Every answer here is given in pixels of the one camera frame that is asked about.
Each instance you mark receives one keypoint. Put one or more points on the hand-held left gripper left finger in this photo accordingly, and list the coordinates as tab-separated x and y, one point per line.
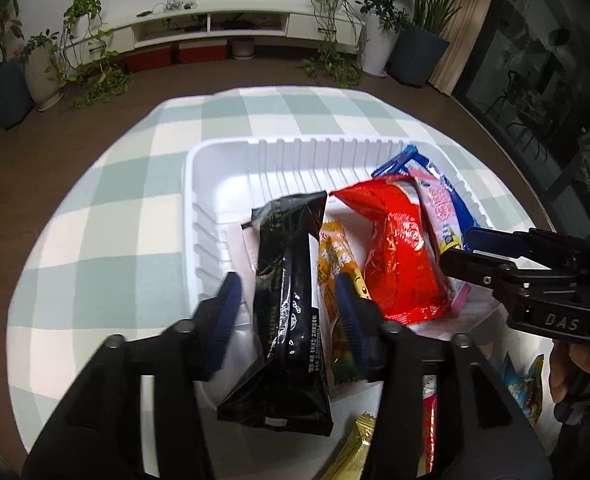
222	330

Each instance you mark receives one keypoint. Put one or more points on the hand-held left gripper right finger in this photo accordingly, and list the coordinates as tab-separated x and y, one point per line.
352	320

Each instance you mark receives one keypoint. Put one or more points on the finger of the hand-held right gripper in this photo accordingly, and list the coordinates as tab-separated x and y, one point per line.
505	244
475	266

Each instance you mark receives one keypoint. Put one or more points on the orange snack packet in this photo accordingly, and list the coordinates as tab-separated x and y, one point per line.
332	255

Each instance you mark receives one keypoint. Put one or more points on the pink cartoon snack packet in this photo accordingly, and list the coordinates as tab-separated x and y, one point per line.
442	205

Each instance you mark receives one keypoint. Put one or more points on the large red snack bag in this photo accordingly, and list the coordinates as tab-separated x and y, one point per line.
400	260

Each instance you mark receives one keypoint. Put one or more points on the black snack packet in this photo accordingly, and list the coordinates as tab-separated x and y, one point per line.
285	285

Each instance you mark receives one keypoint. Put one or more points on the white plastic tray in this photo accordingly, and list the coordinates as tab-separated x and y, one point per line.
285	170

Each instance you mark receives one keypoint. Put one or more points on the person's right hand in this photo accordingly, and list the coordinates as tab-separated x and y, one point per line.
572	370

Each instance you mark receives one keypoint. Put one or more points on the blue yellow snack packet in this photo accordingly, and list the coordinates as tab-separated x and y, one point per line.
525	390

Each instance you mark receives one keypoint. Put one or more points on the brown gold patterned snack packet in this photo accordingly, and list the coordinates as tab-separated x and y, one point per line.
350	450

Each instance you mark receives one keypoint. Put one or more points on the green white checked tablecloth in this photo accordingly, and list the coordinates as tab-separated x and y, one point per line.
100	260

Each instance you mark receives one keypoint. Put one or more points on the glass door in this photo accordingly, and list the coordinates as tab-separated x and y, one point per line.
540	60

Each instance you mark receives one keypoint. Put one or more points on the large leafy plant dark pot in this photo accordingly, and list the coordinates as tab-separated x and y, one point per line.
417	57

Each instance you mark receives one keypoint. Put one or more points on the plant in tall white pot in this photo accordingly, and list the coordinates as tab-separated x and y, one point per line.
377	45

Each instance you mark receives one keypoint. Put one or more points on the red storage box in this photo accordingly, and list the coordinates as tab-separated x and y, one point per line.
202	53
147	61

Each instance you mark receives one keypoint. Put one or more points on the small white pot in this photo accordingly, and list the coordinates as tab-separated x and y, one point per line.
243	49

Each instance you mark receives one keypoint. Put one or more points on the small plant in white pot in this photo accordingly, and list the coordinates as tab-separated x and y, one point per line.
42	80

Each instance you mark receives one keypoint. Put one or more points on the white television cabinet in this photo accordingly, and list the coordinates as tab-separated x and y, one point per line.
255	22

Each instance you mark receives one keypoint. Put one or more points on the tall plant in dark pot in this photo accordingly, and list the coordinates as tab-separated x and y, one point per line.
7	95

